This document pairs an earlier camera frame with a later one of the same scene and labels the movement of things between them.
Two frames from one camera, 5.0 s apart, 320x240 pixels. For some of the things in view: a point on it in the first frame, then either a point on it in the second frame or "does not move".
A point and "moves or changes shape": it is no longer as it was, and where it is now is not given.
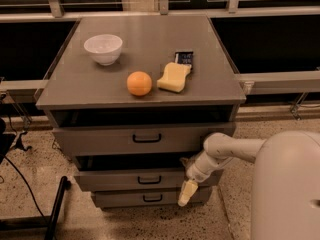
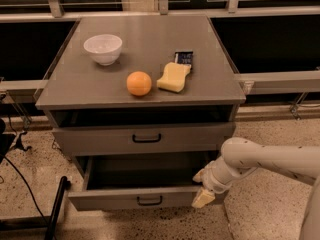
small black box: [184, 58] does not move
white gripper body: [194, 174] to [209, 179]
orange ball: [139, 83] does not move
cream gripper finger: [187, 162] to [201, 174]
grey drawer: [141, 179] moves or changes shape
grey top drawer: [138, 139] does not move
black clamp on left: [10, 141] does not move
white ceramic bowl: [104, 48] does not move
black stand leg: [48, 223] does not move
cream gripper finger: [188, 188] to [202, 198]
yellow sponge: [174, 77] does not move
